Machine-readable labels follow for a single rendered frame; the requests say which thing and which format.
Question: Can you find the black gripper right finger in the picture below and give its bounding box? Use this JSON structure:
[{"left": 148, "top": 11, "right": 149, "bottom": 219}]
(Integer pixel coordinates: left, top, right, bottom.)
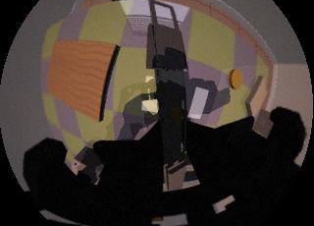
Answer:
[{"left": 185, "top": 116, "right": 255, "bottom": 183}]

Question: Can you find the orange round disc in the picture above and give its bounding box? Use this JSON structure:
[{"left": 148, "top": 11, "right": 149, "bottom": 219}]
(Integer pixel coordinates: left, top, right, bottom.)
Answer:
[{"left": 229, "top": 69, "right": 243, "bottom": 89}]

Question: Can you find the wooden board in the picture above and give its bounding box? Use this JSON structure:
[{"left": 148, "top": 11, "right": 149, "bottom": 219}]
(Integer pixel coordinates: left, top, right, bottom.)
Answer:
[{"left": 47, "top": 40, "right": 119, "bottom": 123}]

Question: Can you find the tan rectangular board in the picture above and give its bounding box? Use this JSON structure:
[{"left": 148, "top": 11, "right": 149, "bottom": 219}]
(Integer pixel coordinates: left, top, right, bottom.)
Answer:
[{"left": 244, "top": 76, "right": 267, "bottom": 116}]

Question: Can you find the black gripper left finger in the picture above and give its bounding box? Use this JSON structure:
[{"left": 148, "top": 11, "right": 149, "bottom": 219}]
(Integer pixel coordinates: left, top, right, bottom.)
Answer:
[{"left": 93, "top": 119, "right": 164, "bottom": 192}]

